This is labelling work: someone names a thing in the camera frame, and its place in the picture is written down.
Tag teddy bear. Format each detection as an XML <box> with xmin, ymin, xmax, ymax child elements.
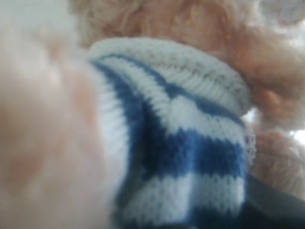
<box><xmin>0</xmin><ymin>0</ymin><xmax>305</xmax><ymax>229</ymax></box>

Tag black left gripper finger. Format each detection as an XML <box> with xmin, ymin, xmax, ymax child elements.
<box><xmin>245</xmin><ymin>176</ymin><xmax>305</xmax><ymax>229</ymax></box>

